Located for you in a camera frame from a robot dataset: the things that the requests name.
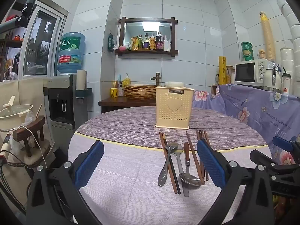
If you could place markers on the woven wash basin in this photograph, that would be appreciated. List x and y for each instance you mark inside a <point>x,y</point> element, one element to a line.
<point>139,91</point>

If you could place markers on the blue water bottle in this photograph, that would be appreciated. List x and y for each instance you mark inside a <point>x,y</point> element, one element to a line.
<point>70,51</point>

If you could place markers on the tall stack of yellow cups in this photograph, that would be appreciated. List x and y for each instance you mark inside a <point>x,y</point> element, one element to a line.
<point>267,37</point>

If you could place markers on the grey wood-grain tablecloth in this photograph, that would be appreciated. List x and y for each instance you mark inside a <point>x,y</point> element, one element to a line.
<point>131,126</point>

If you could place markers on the beige cloth cover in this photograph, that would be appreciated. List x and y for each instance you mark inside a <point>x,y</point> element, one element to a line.
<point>25,89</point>

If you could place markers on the white thermos jug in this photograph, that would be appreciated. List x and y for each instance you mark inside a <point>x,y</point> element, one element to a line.
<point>269,79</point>

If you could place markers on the pink pump bottle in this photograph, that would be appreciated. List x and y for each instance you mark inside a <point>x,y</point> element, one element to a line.
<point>121,91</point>

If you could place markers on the purple floral cloth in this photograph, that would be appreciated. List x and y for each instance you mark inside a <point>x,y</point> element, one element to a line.
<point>253,107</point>

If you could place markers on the thin wooden stick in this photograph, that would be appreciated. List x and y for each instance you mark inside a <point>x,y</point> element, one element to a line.
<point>38,110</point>

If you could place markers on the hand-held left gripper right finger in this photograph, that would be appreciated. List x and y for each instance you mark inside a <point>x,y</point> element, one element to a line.
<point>211,164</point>

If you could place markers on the purple label bottle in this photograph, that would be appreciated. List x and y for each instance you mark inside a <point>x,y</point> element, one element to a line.
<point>146,43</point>

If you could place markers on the white tumbler with straw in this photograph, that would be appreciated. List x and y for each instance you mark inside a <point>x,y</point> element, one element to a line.
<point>286,85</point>

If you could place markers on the wooden mirror wall shelf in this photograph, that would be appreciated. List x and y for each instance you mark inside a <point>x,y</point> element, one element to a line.
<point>121,35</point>

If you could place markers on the pink round ornament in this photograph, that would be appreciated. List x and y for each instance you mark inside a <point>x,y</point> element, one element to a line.
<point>122,48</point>

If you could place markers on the green hanging packet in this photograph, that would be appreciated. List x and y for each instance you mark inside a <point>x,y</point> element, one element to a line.
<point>110,43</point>

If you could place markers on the grey water dispenser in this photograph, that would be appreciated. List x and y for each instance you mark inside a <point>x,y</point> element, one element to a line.
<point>61,91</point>

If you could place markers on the white microwave oven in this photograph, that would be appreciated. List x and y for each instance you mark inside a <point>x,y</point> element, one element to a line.
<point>246,72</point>

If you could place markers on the jar with yellow lid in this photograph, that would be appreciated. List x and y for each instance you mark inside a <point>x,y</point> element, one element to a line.
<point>262,55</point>

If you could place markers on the dark sauce bottle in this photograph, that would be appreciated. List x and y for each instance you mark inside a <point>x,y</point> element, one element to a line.
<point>159,43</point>

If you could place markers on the light purple yellow-edged tablecloth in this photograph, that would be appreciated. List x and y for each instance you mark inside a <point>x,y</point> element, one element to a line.
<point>131,180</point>

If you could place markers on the yellow snack packet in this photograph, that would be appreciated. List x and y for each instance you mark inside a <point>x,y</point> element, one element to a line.
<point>134,44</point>

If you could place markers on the white handheld device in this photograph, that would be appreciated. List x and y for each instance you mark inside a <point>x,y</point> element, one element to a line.
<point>5,145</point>

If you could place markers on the white framed window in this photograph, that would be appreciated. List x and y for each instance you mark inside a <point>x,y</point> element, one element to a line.
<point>42,42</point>

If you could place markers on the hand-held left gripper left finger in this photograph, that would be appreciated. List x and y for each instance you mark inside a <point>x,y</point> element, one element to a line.
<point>90,164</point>

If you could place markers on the cream perforated utensil holder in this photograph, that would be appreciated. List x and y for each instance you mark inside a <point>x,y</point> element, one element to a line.
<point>174,119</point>

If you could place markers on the teal holder tray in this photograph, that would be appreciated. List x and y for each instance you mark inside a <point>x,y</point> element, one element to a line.
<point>83,93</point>

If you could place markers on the long stack of white cups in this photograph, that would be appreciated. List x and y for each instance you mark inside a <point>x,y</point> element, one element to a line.
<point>288,18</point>

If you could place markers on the short stack of white cups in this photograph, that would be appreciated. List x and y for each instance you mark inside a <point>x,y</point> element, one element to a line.
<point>287,58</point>

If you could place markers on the yellow mug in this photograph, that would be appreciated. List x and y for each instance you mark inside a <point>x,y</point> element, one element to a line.
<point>114,93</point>

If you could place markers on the orange teapot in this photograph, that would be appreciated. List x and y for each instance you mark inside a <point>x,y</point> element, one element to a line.
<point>16,38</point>

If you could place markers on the white squeeze bottle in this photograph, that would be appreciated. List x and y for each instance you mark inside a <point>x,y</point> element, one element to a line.
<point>166,45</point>

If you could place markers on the bronze faucet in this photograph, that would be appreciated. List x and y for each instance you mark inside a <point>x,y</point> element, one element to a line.
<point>158,78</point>

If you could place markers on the glass jar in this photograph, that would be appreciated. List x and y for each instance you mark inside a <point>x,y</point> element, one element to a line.
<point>230,76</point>

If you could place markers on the yellow plastic roll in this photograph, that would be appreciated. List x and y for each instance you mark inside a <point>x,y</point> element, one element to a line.
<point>222,70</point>

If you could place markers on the orange label bottle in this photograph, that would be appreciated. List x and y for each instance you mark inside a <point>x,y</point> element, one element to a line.
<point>152,43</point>

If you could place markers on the ornate silver spoon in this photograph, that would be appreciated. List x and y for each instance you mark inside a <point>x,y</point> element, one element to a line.
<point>162,178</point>

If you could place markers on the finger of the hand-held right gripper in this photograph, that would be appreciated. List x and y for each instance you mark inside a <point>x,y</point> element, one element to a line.
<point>260,158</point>
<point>282,143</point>

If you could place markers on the black chopstick with yellow band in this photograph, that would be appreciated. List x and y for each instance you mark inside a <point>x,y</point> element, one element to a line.
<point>178,187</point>

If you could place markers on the dark metal pole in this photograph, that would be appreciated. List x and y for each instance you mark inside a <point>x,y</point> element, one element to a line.
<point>9,24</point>

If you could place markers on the small wooden chair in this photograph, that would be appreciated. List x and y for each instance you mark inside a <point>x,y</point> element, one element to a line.
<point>28,131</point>

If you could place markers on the green bottle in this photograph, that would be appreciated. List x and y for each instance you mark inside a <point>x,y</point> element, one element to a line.
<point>140,42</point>

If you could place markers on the yellow soap bottle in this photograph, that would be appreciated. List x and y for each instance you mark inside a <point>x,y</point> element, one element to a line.
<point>126,82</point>

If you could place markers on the dark wooden counter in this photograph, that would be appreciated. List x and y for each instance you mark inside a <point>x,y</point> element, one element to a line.
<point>117,102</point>

